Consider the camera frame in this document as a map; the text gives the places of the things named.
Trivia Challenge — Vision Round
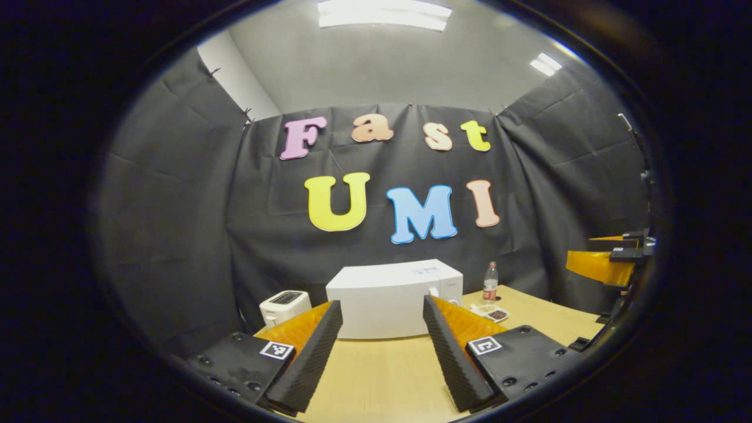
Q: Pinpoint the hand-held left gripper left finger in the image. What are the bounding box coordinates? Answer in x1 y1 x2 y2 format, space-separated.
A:
188 300 344 415

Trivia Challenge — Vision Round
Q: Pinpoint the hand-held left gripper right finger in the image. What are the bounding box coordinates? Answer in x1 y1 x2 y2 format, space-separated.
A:
422 295 582 414

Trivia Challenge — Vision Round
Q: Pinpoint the white microwave oven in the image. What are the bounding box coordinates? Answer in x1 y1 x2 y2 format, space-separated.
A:
326 259 464 340

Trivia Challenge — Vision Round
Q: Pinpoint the white toaster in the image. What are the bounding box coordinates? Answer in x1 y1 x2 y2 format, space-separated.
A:
259 290 313 328

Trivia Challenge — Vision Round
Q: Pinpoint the white divided dish of beans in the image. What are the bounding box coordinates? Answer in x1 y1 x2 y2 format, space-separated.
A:
470 303 511 324

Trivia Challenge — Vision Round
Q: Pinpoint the clear bottle red label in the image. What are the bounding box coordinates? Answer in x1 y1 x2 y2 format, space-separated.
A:
482 261 499 303

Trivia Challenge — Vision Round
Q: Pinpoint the black backdrop cloth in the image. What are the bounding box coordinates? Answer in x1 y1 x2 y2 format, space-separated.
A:
94 50 670 359

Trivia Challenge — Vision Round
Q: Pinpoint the large ceiling light panel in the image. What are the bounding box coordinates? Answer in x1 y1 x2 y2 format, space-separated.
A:
317 0 453 32

